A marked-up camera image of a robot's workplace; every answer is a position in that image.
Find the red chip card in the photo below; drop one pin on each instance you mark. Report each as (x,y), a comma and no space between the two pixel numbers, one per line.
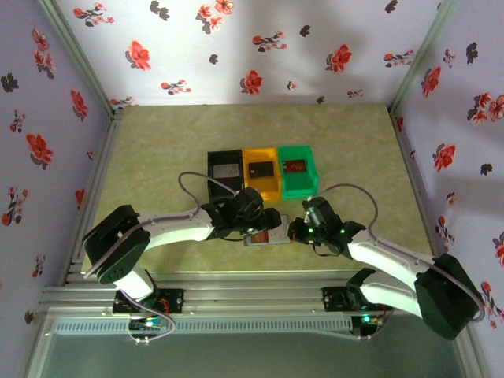
(260,238)

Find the grey leather card holder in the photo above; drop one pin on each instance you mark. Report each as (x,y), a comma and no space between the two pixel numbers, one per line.
(281,236)

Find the black VIP card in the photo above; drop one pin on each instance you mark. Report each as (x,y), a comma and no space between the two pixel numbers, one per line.
(262,170)

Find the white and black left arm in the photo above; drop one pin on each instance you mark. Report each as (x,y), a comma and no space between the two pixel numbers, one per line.
(173,228)

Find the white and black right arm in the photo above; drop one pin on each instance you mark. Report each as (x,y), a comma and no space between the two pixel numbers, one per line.
(393,267)

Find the silver card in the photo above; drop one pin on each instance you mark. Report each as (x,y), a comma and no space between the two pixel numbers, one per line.
(225,172)

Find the dark red card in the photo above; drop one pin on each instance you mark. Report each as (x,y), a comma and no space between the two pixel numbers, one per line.
(295,166)

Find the black plastic bin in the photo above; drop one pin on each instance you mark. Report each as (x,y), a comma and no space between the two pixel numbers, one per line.
(224,189)

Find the yellow plastic bin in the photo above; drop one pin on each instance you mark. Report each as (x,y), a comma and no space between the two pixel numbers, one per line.
(262,189)

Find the green plastic bin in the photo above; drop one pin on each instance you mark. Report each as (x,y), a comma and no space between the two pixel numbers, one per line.
(301,187)

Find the circuit board with green light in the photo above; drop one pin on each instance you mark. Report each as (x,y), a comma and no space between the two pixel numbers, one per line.
(147,324)
(368,319)

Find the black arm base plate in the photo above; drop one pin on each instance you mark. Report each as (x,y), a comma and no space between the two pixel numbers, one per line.
(330,299)
(175,301)

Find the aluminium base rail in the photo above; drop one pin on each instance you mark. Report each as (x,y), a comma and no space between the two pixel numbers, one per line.
(252,295)

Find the aluminium side rail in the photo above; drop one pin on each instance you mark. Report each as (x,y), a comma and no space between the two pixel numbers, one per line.
(411,169)
(104,157)

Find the aluminium frame post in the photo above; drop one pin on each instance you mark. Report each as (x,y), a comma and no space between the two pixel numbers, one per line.
(425,51)
(75,55)

